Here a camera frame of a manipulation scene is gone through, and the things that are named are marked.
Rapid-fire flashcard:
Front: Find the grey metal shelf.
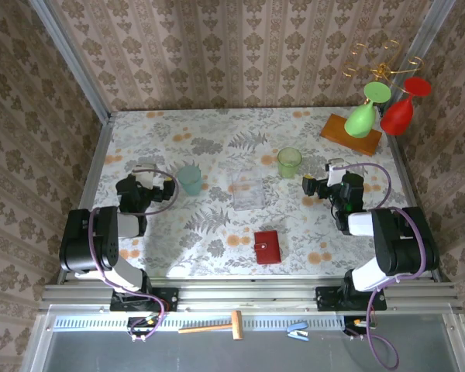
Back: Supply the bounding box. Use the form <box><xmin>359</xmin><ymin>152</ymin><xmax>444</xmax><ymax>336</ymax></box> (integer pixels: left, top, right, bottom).
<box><xmin>21</xmin><ymin>305</ymin><xmax>465</xmax><ymax>372</ymax></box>

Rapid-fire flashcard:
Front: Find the slotted grey cable duct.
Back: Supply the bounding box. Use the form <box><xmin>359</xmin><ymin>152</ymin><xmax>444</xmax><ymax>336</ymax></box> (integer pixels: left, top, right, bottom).
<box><xmin>52</xmin><ymin>314</ymin><xmax>348</xmax><ymax>333</ymax></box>

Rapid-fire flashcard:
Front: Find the blue stapler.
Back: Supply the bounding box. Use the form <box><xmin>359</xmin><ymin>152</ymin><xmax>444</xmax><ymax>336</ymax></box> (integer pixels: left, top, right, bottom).
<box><xmin>286</xmin><ymin>319</ymin><xmax>309</xmax><ymax>342</ymax></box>

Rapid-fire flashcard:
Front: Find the red plastic wine glass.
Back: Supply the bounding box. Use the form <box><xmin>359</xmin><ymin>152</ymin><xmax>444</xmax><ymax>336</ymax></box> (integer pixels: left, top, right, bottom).
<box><xmin>379</xmin><ymin>76</ymin><xmax>432</xmax><ymax>136</ymax></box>

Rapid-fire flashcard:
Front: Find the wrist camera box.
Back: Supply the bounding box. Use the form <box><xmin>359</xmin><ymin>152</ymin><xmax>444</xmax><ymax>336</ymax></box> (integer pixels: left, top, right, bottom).
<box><xmin>324</xmin><ymin>157</ymin><xmax>346</xmax><ymax>188</ymax></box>
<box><xmin>133</xmin><ymin>164</ymin><xmax>157</xmax><ymax>189</ymax></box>

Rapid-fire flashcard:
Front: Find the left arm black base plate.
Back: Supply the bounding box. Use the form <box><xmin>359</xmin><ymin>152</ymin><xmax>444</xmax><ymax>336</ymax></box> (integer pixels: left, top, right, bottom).
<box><xmin>109</xmin><ymin>287</ymin><xmax>179</xmax><ymax>312</ymax></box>

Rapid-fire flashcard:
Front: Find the wide aluminium base rail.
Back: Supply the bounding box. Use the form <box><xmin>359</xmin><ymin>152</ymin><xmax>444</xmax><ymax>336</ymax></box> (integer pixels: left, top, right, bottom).
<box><xmin>38</xmin><ymin>279</ymin><xmax>465</xmax><ymax>313</ymax></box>

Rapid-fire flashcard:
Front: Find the teal plastic cup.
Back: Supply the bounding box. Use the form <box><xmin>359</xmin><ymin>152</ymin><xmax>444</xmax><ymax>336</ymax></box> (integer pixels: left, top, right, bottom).
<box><xmin>177</xmin><ymin>165</ymin><xmax>202</xmax><ymax>197</ymax></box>

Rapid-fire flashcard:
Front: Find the aluminium frame post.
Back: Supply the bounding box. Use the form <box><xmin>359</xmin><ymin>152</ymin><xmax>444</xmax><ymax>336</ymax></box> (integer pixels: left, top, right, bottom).
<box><xmin>379</xmin><ymin>0</ymin><xmax>456</xmax><ymax>117</ymax></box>
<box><xmin>27</xmin><ymin>0</ymin><xmax>114</xmax><ymax>124</ymax></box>

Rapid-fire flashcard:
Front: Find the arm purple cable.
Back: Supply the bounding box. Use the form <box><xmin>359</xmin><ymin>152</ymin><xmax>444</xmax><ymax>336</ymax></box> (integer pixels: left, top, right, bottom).
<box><xmin>343</xmin><ymin>162</ymin><xmax>427</xmax><ymax>369</ymax></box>
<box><xmin>88</xmin><ymin>167</ymin><xmax>179</xmax><ymax>342</ymax></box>

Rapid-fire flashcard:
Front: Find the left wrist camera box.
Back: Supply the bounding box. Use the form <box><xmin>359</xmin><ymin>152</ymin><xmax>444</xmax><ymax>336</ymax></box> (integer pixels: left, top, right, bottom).
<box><xmin>133</xmin><ymin>164</ymin><xmax>157</xmax><ymax>189</ymax></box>

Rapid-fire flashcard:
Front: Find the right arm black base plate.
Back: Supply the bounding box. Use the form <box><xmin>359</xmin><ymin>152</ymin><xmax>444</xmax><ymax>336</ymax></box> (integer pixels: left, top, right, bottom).
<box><xmin>315</xmin><ymin>285</ymin><xmax>388</xmax><ymax>312</ymax></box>

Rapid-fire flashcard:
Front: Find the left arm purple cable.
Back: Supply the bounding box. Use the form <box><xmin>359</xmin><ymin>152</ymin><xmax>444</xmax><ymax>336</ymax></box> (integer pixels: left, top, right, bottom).
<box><xmin>88</xmin><ymin>167</ymin><xmax>179</xmax><ymax>342</ymax></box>

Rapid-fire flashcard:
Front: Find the green plastic cup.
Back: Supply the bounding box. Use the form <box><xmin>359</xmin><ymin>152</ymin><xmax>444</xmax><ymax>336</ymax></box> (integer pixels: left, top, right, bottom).
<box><xmin>277</xmin><ymin>146</ymin><xmax>303</xmax><ymax>179</ymax></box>

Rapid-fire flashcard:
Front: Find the aluminium side rail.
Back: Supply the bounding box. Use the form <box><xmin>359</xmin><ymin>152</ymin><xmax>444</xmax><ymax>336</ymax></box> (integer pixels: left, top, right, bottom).
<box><xmin>56</xmin><ymin>115</ymin><xmax>115</xmax><ymax>284</ymax></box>
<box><xmin>386</xmin><ymin>135</ymin><xmax>445</xmax><ymax>282</ymax></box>

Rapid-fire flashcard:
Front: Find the green plastic wine glass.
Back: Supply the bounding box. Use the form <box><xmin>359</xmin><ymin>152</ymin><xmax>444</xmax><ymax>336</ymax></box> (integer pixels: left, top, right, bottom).
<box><xmin>343</xmin><ymin>81</ymin><xmax>392</xmax><ymax>138</ymax></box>

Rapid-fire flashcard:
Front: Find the wooden mallet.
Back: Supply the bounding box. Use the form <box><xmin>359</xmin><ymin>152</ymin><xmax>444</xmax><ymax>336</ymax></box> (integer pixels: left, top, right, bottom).
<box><xmin>177</xmin><ymin>309</ymin><xmax>244</xmax><ymax>341</ymax></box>

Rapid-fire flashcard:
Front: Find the gold wire glass rack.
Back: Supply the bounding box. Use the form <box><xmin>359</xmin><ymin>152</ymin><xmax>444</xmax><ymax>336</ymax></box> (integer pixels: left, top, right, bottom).
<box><xmin>341</xmin><ymin>38</ymin><xmax>425</xmax><ymax>94</ymax></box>

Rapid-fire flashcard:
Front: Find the floral patterned table cover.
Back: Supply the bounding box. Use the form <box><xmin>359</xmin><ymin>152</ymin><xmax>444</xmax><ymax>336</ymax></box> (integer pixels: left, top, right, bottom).
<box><xmin>89</xmin><ymin>108</ymin><xmax>431</xmax><ymax>279</ymax></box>

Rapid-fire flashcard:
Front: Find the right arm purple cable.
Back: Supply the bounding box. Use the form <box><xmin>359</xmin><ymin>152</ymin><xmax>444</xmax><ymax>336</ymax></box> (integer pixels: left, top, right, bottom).
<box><xmin>343</xmin><ymin>162</ymin><xmax>427</xmax><ymax>369</ymax></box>

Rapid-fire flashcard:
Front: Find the red leather card holder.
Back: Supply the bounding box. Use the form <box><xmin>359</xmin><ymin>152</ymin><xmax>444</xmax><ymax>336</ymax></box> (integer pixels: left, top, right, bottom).
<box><xmin>253</xmin><ymin>229</ymin><xmax>283</xmax><ymax>265</ymax></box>

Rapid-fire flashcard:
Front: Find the clear acrylic slotted box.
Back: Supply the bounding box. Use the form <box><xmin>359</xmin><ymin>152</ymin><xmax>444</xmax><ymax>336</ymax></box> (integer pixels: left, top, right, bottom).
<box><xmin>230</xmin><ymin>167</ymin><xmax>266</xmax><ymax>212</ymax></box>

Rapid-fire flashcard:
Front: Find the wooden rack base block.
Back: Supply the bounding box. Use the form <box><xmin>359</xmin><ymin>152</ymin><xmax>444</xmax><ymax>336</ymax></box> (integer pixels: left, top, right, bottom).
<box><xmin>319</xmin><ymin>113</ymin><xmax>384</xmax><ymax>157</ymax></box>

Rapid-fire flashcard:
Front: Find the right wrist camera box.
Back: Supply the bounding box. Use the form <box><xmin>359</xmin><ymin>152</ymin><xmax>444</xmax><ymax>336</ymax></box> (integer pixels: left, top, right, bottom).
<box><xmin>324</xmin><ymin>157</ymin><xmax>346</xmax><ymax>188</ymax></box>

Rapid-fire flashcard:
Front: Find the black connector box with wires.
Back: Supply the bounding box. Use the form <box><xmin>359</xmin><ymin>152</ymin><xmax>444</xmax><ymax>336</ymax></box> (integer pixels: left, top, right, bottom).
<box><xmin>343</xmin><ymin>315</ymin><xmax>376</xmax><ymax>337</ymax></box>
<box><xmin>126</xmin><ymin>315</ymin><xmax>167</xmax><ymax>343</ymax></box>

